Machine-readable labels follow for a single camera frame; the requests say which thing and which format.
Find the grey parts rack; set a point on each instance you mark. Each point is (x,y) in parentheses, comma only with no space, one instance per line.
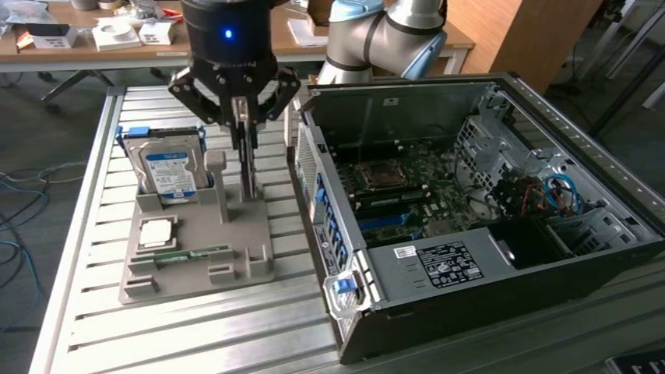
(208,241)

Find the grey metal disk bay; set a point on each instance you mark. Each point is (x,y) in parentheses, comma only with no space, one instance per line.
(597,233)

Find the grey tape roll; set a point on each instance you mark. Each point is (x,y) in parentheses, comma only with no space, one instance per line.
(84,4)

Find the small white box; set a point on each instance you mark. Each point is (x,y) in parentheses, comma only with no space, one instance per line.
(156,37)

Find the clear plastic bags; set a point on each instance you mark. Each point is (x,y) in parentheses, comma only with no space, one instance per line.
(26,11)

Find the perforated metal disk bay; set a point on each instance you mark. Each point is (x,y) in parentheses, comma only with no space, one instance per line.
(483,156)

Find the green RAM stick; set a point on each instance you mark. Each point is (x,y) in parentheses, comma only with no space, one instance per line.
(176,256)

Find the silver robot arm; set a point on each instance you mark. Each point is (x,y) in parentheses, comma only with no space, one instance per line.
(354,39)

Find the wooden cabinet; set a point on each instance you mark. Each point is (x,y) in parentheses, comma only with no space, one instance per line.
(572,39)

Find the CPU socket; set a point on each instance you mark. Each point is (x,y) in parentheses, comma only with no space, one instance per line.
(381,173)

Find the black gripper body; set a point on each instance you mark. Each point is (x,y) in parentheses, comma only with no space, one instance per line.
(228,46)

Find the black keyboard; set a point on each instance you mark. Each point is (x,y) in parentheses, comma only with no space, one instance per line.
(639,364)

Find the white box with tape roll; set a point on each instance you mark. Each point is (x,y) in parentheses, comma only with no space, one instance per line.
(116,41)

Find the open cardboard box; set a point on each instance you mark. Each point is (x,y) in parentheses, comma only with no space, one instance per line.
(318,15)

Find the green graphics card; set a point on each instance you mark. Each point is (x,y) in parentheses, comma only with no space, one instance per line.
(248,167)

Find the white box with black lid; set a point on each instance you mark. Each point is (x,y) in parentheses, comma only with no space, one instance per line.
(52,41)

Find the wooden desk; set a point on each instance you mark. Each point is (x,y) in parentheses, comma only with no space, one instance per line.
(78,54)

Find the black open PC case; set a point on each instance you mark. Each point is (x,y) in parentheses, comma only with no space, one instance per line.
(468,323)

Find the hard disk with blue bracket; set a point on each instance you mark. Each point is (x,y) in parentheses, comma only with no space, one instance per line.
(166,167)

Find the grey power supply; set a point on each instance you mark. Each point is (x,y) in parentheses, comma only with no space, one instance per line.
(405,272)

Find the blue case latch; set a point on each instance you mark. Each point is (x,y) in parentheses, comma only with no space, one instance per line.
(346,286)

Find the blue expansion slot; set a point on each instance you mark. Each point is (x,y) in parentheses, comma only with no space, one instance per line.
(384,223)

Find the beige tape roll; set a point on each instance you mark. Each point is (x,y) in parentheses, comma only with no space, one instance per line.
(111,4)

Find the silver CPU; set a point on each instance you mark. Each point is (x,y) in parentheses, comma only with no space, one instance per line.
(156,233)

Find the green motherboard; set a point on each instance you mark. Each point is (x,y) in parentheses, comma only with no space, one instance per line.
(452,202)

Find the white paper stack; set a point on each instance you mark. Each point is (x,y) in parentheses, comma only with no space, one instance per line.
(307,37)

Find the grey chipset heatsink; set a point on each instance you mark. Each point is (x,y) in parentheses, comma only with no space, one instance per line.
(443,229)

